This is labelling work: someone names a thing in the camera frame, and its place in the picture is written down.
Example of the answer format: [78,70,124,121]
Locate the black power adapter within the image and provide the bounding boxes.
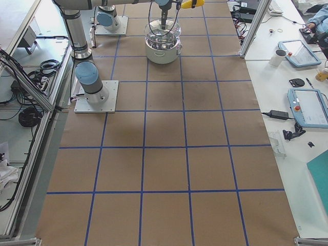
[269,110,289,120]

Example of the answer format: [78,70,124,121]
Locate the blue teach pendant far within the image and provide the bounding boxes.
[278,39,321,68]

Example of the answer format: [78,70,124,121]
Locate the brown paper table cover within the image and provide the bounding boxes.
[36,1,297,245]

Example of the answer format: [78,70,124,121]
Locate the blue teach pendant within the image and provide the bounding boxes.
[288,88,327,129]
[278,39,321,68]

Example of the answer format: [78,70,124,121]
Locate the white cooking pot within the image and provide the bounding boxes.
[145,38,181,64]

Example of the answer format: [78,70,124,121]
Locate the blue teach pendant near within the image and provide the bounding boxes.
[288,88,327,129]

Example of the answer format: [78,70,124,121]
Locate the coiled black cables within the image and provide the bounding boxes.
[18,106,43,128]

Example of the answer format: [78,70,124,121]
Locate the white mug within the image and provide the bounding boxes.
[269,49,287,67]

